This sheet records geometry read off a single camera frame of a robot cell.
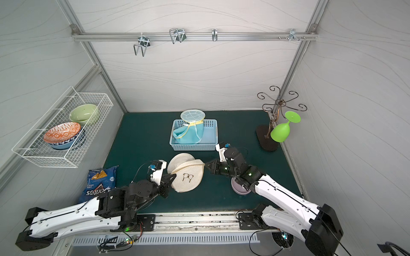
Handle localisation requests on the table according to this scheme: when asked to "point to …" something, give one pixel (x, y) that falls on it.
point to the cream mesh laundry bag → (189, 172)
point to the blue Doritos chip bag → (99, 181)
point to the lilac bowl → (238, 188)
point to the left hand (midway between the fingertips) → (175, 176)
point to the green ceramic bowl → (85, 114)
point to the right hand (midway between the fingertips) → (206, 163)
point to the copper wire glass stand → (263, 132)
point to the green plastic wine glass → (281, 133)
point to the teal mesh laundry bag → (192, 132)
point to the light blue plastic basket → (209, 141)
